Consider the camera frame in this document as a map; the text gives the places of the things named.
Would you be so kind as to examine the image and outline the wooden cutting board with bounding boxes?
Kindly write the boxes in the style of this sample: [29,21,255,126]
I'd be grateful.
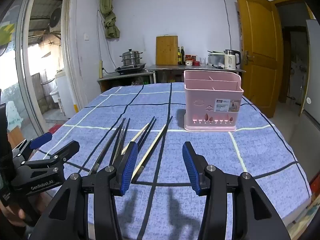
[156,35,178,66]

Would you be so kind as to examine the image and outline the outdoor air conditioner unit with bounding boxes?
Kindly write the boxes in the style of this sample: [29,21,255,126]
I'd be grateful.
[49,6,62,33]

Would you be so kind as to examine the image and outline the person's left hand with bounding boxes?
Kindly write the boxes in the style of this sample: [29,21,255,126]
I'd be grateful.
[0,201,27,230]

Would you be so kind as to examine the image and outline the steel steamer pot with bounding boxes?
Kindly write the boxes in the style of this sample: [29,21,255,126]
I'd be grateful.
[119,49,143,67]

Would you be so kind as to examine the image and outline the glass sliding door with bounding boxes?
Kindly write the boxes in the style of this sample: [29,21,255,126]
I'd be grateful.
[0,0,44,137]

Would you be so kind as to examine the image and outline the green knotted curtain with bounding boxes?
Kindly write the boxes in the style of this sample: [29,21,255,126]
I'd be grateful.
[100,0,121,39]

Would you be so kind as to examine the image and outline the silver refrigerator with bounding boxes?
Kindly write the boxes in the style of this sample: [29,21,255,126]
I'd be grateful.
[291,19,320,185]

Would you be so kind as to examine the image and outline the grey plastic container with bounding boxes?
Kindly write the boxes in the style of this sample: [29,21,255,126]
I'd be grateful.
[207,51,227,66]

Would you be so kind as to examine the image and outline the blue plaid tablecloth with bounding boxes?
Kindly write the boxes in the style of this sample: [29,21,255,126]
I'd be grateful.
[25,82,313,240]

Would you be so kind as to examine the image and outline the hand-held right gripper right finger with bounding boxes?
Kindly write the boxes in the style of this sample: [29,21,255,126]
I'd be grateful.
[182,141,292,240]

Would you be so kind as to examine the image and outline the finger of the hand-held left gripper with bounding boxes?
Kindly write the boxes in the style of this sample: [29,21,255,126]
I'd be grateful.
[11,132,53,161]
[19,140,80,173]

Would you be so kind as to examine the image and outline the wooden chopstick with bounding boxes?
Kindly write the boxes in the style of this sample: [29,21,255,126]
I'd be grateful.
[131,124,167,180]
[121,124,150,155]

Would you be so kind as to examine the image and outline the wall height chart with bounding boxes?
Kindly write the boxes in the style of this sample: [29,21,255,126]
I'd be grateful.
[235,1,243,52]

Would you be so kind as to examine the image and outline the steel kitchen table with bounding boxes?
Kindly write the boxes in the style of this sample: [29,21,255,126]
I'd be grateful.
[147,64,247,83]

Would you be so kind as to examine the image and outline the pink plastic utensil basket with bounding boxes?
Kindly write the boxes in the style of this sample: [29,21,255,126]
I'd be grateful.
[183,70,244,132]

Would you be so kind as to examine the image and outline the yellow wooden door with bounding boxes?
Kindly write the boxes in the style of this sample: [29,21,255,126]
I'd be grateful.
[234,0,284,119]

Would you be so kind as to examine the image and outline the low steel counter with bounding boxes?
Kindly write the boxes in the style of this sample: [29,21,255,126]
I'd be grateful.
[97,70,153,93]

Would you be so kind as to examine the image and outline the black wall cable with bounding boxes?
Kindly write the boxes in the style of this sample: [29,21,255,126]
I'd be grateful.
[220,0,232,50]

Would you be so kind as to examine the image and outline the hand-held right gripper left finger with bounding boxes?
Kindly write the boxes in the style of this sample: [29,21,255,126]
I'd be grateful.
[35,141,139,240]

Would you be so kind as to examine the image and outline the white electric kettle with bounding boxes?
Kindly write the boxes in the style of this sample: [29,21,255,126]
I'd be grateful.
[224,49,241,70]

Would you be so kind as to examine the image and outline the white washing machine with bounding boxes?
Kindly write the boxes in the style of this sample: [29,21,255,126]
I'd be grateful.
[55,70,75,117]

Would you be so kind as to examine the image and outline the black tabletop stove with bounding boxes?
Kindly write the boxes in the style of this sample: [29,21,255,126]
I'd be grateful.
[115,64,147,75]

